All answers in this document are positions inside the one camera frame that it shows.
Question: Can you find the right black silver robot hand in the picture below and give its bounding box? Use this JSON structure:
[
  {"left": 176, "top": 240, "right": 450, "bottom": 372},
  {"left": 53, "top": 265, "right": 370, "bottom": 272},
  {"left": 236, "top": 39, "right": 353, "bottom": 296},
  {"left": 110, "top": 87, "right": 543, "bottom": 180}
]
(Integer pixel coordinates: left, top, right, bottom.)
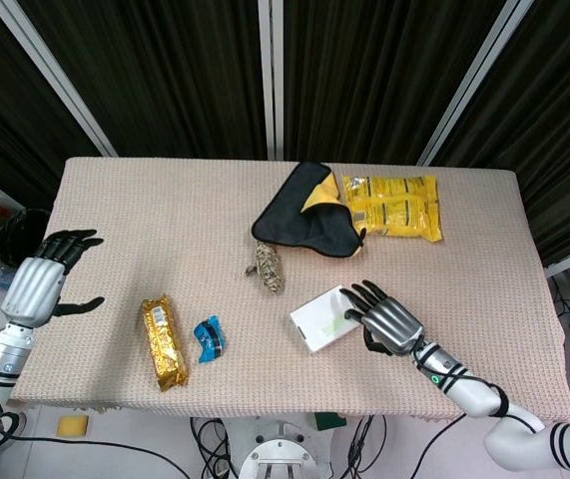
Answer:
[{"left": 338, "top": 279, "right": 425, "bottom": 358}]

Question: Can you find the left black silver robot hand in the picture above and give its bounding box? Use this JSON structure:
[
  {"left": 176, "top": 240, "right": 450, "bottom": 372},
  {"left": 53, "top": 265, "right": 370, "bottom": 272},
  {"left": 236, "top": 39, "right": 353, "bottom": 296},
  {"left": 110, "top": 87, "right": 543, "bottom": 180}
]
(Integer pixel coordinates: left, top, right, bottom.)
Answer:
[{"left": 0, "top": 229, "right": 106, "bottom": 329}]

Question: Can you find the silver robot base column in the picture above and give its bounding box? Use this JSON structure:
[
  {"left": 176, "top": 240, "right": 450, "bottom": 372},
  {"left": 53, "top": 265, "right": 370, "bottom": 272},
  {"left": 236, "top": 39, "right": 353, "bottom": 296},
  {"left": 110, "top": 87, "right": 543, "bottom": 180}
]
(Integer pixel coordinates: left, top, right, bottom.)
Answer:
[{"left": 238, "top": 418, "right": 333, "bottom": 479}]

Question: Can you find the white cardboard box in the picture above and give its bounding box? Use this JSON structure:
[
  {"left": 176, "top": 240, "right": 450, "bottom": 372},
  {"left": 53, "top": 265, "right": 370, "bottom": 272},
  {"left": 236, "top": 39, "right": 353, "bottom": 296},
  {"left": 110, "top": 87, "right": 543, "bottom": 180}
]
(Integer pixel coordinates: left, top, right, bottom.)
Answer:
[{"left": 288, "top": 284, "right": 365, "bottom": 355}]

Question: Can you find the dark green block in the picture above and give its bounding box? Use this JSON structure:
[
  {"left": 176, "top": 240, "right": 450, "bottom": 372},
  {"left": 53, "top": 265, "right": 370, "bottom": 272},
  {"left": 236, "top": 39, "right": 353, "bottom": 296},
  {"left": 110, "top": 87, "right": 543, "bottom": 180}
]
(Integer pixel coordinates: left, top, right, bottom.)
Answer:
[{"left": 313, "top": 412, "right": 348, "bottom": 433}]

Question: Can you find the black trash bin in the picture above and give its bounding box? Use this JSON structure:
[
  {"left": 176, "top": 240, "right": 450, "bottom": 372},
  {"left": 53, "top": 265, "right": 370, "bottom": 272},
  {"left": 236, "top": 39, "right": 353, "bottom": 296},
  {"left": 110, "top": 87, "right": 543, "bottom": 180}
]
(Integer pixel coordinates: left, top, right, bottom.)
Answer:
[{"left": 0, "top": 208, "right": 52, "bottom": 265}]

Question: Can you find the yellow snack bag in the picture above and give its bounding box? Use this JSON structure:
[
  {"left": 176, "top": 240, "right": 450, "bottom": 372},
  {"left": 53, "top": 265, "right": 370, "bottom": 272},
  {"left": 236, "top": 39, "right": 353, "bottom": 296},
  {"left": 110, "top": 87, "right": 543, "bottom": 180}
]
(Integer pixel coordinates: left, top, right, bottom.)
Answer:
[{"left": 341, "top": 172, "right": 444, "bottom": 243}]

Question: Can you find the gold foil snack package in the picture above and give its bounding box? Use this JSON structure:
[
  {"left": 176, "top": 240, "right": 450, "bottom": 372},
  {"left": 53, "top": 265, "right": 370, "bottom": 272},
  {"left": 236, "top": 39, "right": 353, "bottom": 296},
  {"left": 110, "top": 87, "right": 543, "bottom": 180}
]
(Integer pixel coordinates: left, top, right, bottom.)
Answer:
[{"left": 140, "top": 292, "right": 191, "bottom": 394}]

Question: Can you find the yellow sponge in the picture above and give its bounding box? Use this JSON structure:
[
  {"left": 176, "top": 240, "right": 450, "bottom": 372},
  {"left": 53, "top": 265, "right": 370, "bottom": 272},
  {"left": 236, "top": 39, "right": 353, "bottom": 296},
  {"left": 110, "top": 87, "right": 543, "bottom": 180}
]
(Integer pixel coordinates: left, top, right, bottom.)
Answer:
[{"left": 57, "top": 415, "right": 90, "bottom": 438}]

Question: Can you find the black and yellow cloth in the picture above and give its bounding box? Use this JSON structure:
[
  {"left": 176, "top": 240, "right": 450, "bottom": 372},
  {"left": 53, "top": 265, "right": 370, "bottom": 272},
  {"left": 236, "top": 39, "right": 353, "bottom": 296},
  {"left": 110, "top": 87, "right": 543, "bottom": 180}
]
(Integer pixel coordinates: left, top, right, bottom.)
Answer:
[{"left": 251, "top": 160, "right": 367, "bottom": 258}]

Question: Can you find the beige woven tablecloth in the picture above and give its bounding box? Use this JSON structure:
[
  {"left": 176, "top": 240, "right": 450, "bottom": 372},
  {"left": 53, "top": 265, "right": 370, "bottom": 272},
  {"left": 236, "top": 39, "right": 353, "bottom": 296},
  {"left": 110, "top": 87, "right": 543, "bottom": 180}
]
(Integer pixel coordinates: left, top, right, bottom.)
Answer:
[{"left": 7, "top": 157, "right": 570, "bottom": 423}]

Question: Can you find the blue snack wrapper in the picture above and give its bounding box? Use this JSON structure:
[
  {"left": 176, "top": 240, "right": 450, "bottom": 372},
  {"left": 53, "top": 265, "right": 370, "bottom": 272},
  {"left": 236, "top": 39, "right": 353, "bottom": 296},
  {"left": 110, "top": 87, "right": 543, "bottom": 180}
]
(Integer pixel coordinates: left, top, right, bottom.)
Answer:
[{"left": 193, "top": 313, "right": 228, "bottom": 364}]

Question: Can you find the black curtain panel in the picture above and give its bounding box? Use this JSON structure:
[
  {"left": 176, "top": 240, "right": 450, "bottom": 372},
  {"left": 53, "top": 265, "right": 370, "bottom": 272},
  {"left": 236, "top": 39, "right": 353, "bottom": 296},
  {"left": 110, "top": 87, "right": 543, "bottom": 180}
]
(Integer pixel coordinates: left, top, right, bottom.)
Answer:
[
  {"left": 17, "top": 0, "right": 269, "bottom": 161},
  {"left": 0, "top": 0, "right": 102, "bottom": 211},
  {"left": 433, "top": 0, "right": 570, "bottom": 266},
  {"left": 283, "top": 0, "right": 508, "bottom": 164}
]

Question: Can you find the black cable bundle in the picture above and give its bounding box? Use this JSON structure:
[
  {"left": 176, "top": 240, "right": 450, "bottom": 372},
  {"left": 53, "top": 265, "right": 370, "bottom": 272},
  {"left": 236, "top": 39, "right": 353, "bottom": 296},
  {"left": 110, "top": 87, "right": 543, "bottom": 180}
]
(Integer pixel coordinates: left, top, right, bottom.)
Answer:
[
  {"left": 346, "top": 414, "right": 388, "bottom": 479},
  {"left": 189, "top": 416, "right": 239, "bottom": 479}
]

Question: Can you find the long black floor cable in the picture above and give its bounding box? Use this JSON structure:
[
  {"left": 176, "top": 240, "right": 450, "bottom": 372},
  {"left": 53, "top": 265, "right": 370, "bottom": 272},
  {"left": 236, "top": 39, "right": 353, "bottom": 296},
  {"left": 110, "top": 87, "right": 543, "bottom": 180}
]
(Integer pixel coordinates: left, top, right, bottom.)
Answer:
[
  {"left": 9, "top": 433, "right": 194, "bottom": 479},
  {"left": 413, "top": 411, "right": 468, "bottom": 479}
]

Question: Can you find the braided straw rope bundle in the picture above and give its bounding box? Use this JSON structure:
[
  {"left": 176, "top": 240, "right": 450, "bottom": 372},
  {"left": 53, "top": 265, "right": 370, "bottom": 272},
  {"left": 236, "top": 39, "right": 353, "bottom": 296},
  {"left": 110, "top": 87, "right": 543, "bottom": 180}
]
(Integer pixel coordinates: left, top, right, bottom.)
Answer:
[{"left": 244, "top": 241, "right": 286, "bottom": 296}]

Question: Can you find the white frame post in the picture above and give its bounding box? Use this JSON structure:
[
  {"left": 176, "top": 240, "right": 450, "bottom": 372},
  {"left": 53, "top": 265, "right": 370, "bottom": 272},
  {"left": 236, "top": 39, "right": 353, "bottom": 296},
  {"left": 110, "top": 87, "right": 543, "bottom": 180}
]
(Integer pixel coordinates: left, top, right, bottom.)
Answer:
[
  {"left": 258, "top": 0, "right": 285, "bottom": 161},
  {"left": 416, "top": 0, "right": 535, "bottom": 167},
  {"left": 0, "top": 0, "right": 119, "bottom": 157}
]

